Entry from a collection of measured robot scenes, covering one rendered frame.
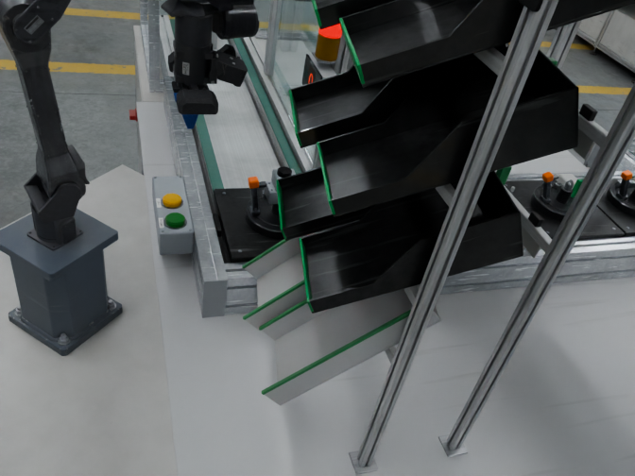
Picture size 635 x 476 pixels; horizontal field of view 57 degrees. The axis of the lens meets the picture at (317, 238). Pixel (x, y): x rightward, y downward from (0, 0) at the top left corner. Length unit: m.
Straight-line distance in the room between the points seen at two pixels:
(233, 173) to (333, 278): 0.75
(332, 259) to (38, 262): 0.48
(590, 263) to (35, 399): 1.23
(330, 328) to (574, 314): 0.73
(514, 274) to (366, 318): 0.62
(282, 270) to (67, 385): 0.41
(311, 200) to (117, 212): 0.65
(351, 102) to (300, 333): 0.38
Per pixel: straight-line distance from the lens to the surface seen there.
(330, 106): 0.86
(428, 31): 0.67
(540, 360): 1.34
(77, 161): 1.00
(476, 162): 0.64
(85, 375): 1.13
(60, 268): 1.03
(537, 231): 0.84
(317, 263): 0.84
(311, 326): 0.96
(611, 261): 1.62
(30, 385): 1.13
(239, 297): 1.18
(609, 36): 6.51
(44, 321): 1.15
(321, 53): 1.31
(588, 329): 1.48
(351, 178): 0.72
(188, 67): 0.99
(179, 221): 1.25
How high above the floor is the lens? 1.74
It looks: 38 degrees down
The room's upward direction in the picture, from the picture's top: 12 degrees clockwise
